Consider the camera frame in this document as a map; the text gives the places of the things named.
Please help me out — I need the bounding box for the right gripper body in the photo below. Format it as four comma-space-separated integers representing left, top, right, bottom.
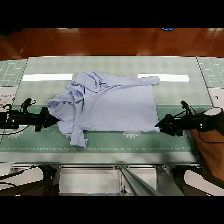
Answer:
164, 113, 185, 137

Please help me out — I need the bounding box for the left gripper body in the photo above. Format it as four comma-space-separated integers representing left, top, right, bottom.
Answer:
32, 106, 52, 133

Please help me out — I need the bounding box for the light blue shirt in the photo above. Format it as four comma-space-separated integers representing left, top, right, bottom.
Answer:
46, 70, 161, 148

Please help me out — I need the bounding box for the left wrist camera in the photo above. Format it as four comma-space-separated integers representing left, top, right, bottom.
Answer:
20, 97, 37, 113

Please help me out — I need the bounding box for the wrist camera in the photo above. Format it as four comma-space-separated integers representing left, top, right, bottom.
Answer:
20, 97, 37, 113
179, 100, 198, 117

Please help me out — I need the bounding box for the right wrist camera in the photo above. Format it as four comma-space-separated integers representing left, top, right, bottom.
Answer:
179, 100, 198, 117

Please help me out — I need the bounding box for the silver frame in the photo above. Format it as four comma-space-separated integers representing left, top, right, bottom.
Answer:
0, 161, 224, 197

